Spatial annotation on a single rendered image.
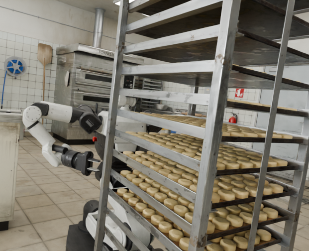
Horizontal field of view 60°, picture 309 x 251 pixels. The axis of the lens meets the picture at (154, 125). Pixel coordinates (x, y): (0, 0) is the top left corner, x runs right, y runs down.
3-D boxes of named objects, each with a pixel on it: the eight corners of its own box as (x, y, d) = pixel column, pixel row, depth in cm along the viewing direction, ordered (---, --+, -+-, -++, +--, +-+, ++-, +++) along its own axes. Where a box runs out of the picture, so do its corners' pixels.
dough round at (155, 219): (163, 226, 95) (164, 221, 95) (150, 224, 95) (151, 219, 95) (163, 220, 100) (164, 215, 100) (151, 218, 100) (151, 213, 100)
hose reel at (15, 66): (21, 110, 569) (25, 58, 559) (24, 111, 556) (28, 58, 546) (-1, 109, 543) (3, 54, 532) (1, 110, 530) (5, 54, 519)
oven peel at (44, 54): (34, 138, 564) (38, 42, 565) (33, 138, 567) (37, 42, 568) (49, 138, 583) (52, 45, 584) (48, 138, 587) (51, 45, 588)
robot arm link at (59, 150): (68, 171, 137) (52, 166, 143) (81, 157, 145) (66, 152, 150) (60, 154, 131) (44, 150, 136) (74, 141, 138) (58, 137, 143)
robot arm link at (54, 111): (27, 96, 128) (73, 105, 139) (25, 98, 139) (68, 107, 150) (23, 120, 127) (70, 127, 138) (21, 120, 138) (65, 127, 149)
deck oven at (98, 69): (68, 147, 519) (78, 42, 500) (49, 136, 610) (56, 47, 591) (134, 146, 619) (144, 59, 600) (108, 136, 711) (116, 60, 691)
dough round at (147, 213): (141, 212, 104) (141, 207, 104) (153, 212, 105) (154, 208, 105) (143, 218, 99) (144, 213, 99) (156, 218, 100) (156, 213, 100)
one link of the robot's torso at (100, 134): (80, 157, 169) (85, 101, 166) (128, 156, 188) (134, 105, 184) (97, 170, 144) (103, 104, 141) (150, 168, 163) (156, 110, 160)
